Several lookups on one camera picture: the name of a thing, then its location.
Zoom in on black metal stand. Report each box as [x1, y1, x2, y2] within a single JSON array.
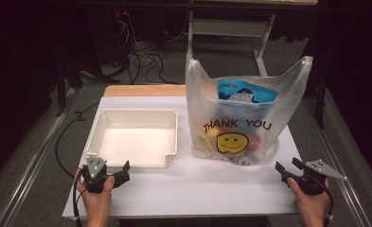
[[54, 56, 122, 118], [312, 62, 329, 131]]

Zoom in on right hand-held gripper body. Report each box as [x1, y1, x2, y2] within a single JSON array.
[[289, 159, 348, 197]]

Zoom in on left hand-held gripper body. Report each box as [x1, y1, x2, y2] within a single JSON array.
[[80, 155, 125, 194]]

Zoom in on right hand-held gripper cable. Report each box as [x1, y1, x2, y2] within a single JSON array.
[[312, 178, 335, 227]]

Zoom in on left hand-held gripper cable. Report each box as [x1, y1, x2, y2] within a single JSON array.
[[73, 176, 88, 227]]

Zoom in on blue snack pouch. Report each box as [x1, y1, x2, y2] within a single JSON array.
[[217, 79, 279, 105]]

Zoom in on red round tin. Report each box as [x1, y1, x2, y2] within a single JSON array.
[[246, 133, 262, 151]]

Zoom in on hand-held gripper cable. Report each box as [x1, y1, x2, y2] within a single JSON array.
[[73, 176, 88, 227], [312, 178, 335, 227]]

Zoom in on tangle of floor cables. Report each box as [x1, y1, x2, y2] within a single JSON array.
[[112, 9, 180, 85]]

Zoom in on white metal frame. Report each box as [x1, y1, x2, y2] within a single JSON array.
[[185, 10, 276, 79]]

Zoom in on white table cover board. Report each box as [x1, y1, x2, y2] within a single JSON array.
[[62, 95, 303, 220]]

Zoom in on aluminium floor rail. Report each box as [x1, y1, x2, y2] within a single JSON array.
[[0, 88, 78, 227], [302, 97, 366, 227]]

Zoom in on person's left hand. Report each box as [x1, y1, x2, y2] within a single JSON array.
[[74, 166, 115, 218]]

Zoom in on clear smiley plastic bag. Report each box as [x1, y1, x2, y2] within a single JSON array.
[[185, 56, 314, 166]]

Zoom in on person's right hand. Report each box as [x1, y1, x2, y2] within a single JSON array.
[[287, 177, 331, 219]]

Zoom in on white plastic tray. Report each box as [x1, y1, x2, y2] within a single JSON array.
[[85, 108, 179, 168]]

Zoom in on black floor cable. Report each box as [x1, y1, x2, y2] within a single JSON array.
[[55, 102, 100, 180]]

